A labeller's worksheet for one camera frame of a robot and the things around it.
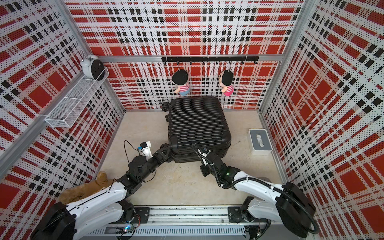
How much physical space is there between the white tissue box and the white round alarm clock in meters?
1.01

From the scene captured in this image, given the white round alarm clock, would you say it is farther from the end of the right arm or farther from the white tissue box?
the white tissue box

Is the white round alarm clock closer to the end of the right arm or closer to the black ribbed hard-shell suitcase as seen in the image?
the black ribbed hard-shell suitcase

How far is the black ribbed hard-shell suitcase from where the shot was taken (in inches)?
31.3

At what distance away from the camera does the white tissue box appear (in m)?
0.95
